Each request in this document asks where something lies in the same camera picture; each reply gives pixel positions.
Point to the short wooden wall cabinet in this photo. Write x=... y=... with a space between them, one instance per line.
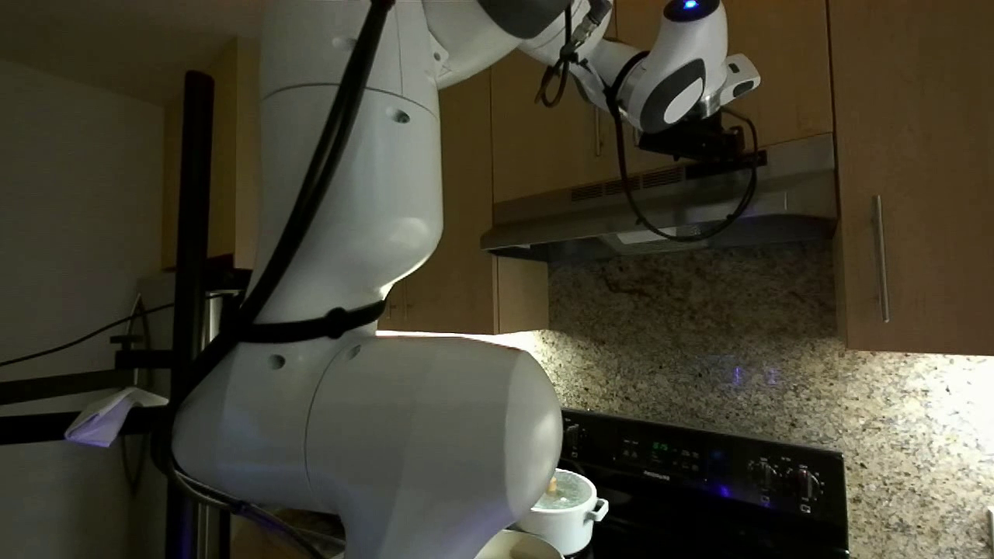
x=797 y=73

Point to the stainless pressure cooker black lid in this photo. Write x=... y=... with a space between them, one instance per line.
x=223 y=314

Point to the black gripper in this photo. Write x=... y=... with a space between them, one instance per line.
x=689 y=136

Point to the black electric stove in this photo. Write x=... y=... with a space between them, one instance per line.
x=703 y=477

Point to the small white pot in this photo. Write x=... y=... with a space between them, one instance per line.
x=564 y=523

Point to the stainless steel range hood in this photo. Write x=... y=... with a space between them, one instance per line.
x=579 y=218

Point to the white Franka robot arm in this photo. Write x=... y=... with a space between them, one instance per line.
x=353 y=206

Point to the black metal stand frame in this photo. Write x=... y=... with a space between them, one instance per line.
x=195 y=206

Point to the tall wooden wall cabinet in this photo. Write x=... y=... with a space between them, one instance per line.
x=933 y=156
x=467 y=257

